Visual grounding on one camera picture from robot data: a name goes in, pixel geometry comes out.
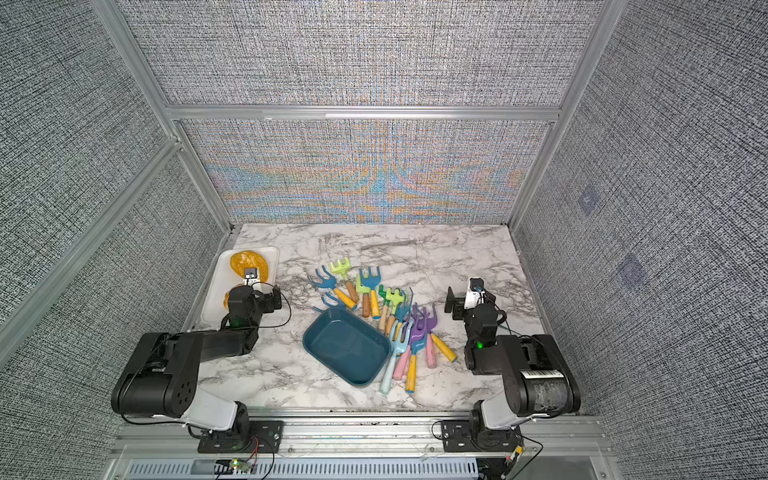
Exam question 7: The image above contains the purple rake pink handle back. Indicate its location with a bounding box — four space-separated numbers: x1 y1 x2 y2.
422 304 438 369

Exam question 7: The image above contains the purple rake pink handle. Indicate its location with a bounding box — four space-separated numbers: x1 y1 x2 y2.
393 304 426 381
422 304 438 369

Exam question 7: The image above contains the purple rake pink handle front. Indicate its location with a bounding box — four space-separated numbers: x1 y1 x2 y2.
393 304 426 381

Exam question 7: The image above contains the teal fork rake yellow handle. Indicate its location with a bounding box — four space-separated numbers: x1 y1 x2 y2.
395 289 413 323

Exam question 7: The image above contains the lime rake light wood handle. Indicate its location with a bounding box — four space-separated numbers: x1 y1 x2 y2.
385 288 405 335

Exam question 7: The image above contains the light blue rake white handle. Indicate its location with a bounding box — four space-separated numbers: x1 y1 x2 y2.
379 321 412 396

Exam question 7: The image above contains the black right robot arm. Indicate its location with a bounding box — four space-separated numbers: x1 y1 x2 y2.
440 278 581 452

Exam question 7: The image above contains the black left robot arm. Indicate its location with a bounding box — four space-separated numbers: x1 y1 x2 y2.
111 285 289 453

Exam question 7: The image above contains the teal plastic storage box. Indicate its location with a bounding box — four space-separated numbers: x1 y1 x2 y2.
302 307 392 388

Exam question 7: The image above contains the oval yellow bread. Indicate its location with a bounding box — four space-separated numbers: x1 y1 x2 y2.
230 250 269 280

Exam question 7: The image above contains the white rectangular tray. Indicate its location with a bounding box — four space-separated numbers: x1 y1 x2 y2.
196 246 280 329

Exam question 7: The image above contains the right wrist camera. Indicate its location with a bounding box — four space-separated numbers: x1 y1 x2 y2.
464 277 485 309

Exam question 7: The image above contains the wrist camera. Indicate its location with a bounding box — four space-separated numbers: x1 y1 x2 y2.
243 267 261 286
464 277 485 309

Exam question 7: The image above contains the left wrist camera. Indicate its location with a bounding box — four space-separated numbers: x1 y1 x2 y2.
243 267 261 286

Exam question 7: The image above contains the blue rake yellow handle upper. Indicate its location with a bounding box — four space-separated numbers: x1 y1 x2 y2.
307 266 357 311

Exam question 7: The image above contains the green rake pale wood handle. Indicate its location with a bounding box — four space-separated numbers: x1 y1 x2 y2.
378 285 393 333

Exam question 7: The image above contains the blue rake yellow handle lower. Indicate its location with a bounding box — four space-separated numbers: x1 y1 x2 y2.
321 292 346 308

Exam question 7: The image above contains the lime rake brown wood handle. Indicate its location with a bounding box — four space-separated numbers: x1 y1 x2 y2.
329 257 359 303

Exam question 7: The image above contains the blue fork rake yellow handle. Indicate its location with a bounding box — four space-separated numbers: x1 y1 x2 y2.
359 267 381 319

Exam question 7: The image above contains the lime trowel brown wood handle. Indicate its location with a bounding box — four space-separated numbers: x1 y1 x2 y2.
355 274 372 319

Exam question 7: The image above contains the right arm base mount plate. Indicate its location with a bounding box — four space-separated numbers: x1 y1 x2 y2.
439 420 524 453

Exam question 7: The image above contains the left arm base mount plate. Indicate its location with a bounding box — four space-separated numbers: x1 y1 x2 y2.
197 420 285 454

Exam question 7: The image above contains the aluminium front rail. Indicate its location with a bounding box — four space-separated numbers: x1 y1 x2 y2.
108 409 615 460

